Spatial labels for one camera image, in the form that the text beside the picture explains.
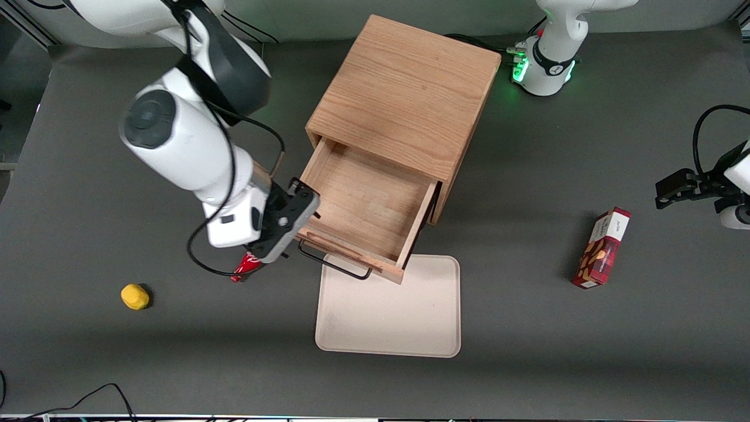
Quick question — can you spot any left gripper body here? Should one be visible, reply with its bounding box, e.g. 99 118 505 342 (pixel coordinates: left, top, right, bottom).
697 141 750 203

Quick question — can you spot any wooden drawer with black handle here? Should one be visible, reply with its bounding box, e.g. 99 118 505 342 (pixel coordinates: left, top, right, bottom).
291 138 439 285

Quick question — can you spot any wooden drawer cabinet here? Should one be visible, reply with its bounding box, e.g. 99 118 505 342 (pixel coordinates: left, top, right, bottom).
306 13 502 224

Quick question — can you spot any red soda bottle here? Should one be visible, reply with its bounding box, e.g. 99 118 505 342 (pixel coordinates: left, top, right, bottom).
230 252 264 283

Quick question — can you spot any red snack box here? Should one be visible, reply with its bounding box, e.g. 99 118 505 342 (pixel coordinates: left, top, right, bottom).
572 207 632 289

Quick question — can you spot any yellow lemon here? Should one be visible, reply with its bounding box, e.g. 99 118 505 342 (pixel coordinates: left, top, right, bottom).
121 284 150 311

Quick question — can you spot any beige plastic tray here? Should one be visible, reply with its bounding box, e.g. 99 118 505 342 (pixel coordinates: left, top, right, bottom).
315 253 462 358

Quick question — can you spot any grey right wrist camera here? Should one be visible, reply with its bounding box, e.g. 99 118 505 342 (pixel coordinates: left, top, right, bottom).
248 179 321 263

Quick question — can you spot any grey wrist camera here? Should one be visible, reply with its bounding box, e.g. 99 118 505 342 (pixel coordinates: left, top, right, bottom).
248 179 321 263
719 202 750 230

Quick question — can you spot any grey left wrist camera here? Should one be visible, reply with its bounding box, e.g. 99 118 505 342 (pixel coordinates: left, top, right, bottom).
719 202 750 230

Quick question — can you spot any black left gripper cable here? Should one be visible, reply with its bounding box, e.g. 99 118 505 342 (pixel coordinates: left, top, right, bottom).
693 104 750 176

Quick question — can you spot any black right base cable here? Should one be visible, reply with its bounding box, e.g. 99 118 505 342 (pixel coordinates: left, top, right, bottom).
223 11 281 45

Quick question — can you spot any black base cable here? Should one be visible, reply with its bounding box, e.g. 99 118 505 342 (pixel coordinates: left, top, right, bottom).
223 11 281 45
445 18 548 55

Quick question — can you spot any aluminium frame rail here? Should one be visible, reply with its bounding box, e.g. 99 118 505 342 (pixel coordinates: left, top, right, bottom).
0 0 52 47
728 0 750 29

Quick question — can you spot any black table edge cable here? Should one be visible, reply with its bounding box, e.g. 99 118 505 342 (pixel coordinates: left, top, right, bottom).
0 370 138 422

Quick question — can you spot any black left base cable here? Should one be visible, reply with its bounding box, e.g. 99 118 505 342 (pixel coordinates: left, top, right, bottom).
445 18 548 55

